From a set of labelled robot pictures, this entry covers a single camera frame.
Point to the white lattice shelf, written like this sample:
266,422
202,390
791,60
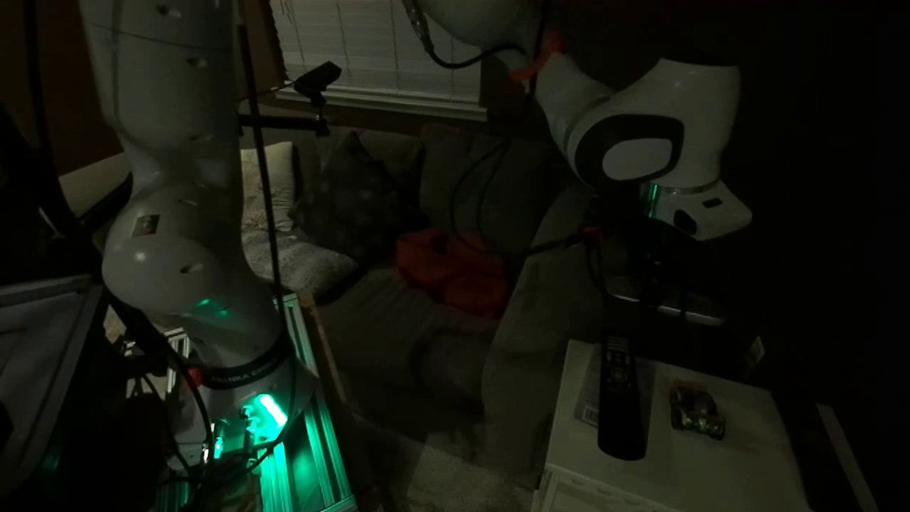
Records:
693,464

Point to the grey flat board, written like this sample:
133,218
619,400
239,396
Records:
45,366

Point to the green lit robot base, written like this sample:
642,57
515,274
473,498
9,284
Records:
275,436

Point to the black camera on stand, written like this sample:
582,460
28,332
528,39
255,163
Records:
318,80

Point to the red blanket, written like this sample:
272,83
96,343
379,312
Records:
457,272

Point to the window with white blinds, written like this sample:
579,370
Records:
379,53

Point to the white throw blanket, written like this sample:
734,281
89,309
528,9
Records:
303,259

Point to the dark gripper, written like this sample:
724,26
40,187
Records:
638,254

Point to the dark patterned pillow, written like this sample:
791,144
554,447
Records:
353,195

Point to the black remote control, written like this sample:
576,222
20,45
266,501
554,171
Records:
625,402

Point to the small dark patterned object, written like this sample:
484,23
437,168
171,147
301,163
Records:
699,414

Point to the grey couch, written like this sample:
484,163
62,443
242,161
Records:
400,343

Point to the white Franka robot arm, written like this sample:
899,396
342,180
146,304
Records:
171,238

